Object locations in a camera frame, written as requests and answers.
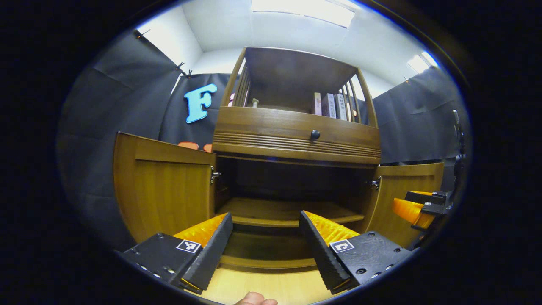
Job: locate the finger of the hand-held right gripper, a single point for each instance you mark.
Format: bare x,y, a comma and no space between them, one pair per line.
408,209
425,197

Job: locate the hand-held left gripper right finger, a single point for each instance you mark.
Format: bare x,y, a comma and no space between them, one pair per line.
322,254

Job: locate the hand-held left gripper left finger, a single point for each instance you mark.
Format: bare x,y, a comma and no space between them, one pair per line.
211,254

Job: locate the wooden shoe cabinet door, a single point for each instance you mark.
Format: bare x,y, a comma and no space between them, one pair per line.
406,180
165,190

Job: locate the metal door hinge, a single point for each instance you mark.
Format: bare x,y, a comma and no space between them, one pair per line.
374,183
214,174

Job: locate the wooden inner cabinet shelf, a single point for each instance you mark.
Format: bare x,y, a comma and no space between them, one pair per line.
275,212

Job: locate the small ceiling light panel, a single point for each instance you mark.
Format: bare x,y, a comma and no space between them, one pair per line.
421,62

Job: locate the black round drawer knob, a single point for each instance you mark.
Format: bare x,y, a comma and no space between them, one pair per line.
315,135

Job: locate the pale pink shelf book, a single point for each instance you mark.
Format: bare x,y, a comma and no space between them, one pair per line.
317,105

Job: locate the black backdrop cloth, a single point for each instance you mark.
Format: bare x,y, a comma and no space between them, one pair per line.
106,106

